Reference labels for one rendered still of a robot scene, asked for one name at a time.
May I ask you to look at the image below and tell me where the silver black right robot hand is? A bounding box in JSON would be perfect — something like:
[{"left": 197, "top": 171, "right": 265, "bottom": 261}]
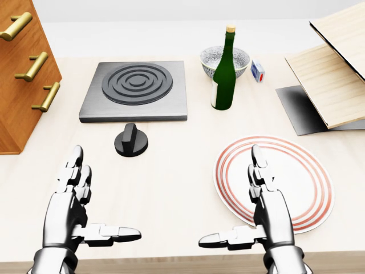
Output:
[{"left": 198, "top": 144, "right": 296, "bottom": 252}]

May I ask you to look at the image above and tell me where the round black stove knob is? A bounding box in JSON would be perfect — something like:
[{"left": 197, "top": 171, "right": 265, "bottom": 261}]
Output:
[{"left": 113, "top": 123, "right": 149, "bottom": 158}]

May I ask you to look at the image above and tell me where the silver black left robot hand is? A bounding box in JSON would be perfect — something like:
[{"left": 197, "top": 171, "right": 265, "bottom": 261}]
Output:
[{"left": 42, "top": 144, "right": 143, "bottom": 249}]

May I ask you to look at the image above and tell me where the patterned ceramic bowl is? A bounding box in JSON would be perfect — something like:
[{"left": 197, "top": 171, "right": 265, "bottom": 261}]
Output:
[{"left": 199, "top": 45, "right": 251, "bottom": 79}]

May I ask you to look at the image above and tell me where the small blue white box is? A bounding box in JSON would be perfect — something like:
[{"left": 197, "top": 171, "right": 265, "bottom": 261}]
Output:
[{"left": 250, "top": 59, "right": 266, "bottom": 83}]

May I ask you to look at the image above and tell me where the wooden cabinet with drawers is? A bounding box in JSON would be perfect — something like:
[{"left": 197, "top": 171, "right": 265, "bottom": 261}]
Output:
[{"left": 0, "top": 0, "right": 63, "bottom": 155}]

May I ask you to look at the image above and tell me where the flat dark stove plate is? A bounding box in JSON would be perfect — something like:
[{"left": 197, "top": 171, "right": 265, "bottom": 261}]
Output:
[{"left": 79, "top": 60, "right": 188, "bottom": 124}]

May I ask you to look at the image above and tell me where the brass drawer handle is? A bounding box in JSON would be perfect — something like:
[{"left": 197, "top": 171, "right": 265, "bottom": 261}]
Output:
[
  {"left": 31, "top": 82, "right": 61, "bottom": 113},
  {"left": 0, "top": 11, "right": 33, "bottom": 42},
  {"left": 14, "top": 51, "right": 49, "bottom": 83}
]

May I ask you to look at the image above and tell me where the pale wooden slanted board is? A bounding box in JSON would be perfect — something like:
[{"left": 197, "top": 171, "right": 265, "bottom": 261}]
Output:
[
  {"left": 309, "top": 1, "right": 365, "bottom": 82},
  {"left": 284, "top": 43, "right": 365, "bottom": 130}
]

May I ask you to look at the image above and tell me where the white plate with red rings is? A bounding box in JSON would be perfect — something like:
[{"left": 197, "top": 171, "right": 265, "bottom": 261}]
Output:
[{"left": 213, "top": 135, "right": 335, "bottom": 235}]

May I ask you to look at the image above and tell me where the green glass bottle with cork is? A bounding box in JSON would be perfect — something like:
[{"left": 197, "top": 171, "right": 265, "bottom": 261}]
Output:
[{"left": 210, "top": 25, "right": 237, "bottom": 111}]

